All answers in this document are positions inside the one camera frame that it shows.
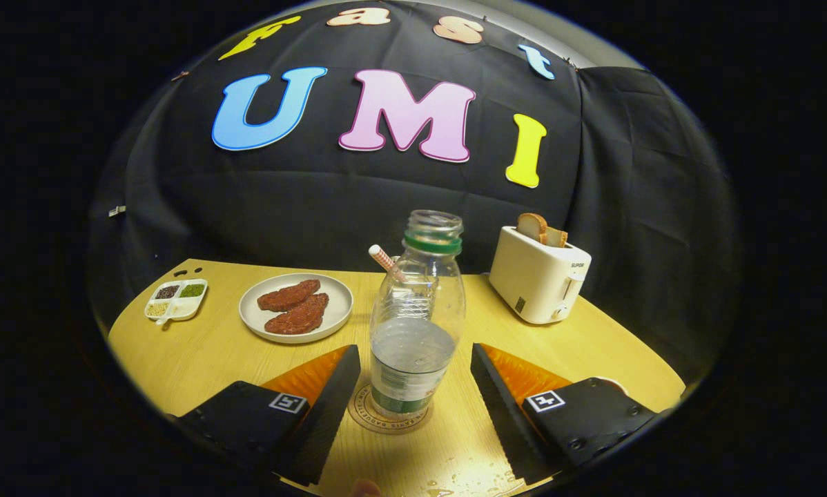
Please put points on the white divided condiment tray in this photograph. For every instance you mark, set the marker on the white divided condiment tray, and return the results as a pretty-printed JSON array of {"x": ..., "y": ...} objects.
[{"x": 175, "y": 307}]

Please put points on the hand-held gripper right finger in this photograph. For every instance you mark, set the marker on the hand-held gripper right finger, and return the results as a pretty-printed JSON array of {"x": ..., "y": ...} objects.
[{"x": 500, "y": 421}]

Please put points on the brown meat patty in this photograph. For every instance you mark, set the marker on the brown meat patty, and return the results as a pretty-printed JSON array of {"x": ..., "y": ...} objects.
[
  {"x": 289, "y": 295},
  {"x": 297, "y": 316}
]

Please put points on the yellow wooden table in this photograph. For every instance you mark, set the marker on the yellow wooden table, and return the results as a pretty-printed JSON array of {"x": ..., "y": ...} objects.
[{"x": 199, "y": 359}]

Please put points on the white round plate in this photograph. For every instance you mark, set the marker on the white round plate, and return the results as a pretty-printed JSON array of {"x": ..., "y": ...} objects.
[{"x": 251, "y": 310}]

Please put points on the white clip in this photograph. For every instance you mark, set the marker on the white clip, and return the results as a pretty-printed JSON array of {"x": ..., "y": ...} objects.
[{"x": 117, "y": 210}]

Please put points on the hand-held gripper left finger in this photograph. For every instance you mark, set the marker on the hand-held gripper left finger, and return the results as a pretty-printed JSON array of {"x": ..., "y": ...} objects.
[{"x": 324, "y": 421}]

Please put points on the black backdrop cloth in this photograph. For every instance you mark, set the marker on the black backdrop cloth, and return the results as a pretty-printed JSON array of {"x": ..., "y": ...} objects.
[{"x": 386, "y": 200}]

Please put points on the round cork coaster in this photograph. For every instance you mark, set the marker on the round cork coaster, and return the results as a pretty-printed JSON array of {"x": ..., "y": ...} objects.
[{"x": 360, "y": 412}]

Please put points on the white toaster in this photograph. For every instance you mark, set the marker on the white toaster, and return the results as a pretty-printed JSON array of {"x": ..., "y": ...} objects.
[{"x": 534, "y": 276}]

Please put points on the bread slice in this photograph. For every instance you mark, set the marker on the bread slice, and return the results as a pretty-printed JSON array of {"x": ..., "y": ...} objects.
[
  {"x": 556, "y": 237},
  {"x": 531, "y": 226}
]

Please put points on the clear plastic juice bottle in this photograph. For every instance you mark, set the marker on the clear plastic juice bottle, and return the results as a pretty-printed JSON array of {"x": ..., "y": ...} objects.
[{"x": 413, "y": 359}]

